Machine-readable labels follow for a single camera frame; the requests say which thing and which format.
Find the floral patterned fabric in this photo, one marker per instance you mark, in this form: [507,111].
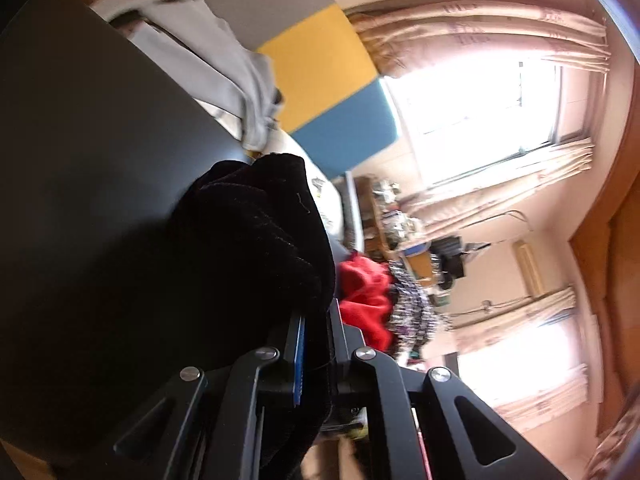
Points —
[617,447]

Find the black device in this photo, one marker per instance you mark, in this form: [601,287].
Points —
[452,257]

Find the black white patterned garment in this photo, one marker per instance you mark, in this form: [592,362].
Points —
[415,310]

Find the red garment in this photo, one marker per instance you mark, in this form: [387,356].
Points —
[365,285]

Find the grey yellow blue headboard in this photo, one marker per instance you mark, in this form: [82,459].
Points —
[320,50]

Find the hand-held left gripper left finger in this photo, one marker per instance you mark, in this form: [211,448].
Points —
[299,360]

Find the beige wall unit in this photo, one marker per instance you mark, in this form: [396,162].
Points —
[529,267]

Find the light grey garment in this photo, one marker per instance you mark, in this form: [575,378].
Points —
[200,60]

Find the cluttered wooden shelf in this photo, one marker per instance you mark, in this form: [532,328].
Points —
[390,220]

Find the wooden wardrobe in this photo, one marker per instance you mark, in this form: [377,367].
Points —
[615,260]

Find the bright window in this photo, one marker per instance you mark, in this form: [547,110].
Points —
[475,110]
[520,365]

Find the black velvet cloth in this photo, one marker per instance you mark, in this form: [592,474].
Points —
[250,260]

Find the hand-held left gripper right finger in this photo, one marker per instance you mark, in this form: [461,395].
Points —
[350,345]

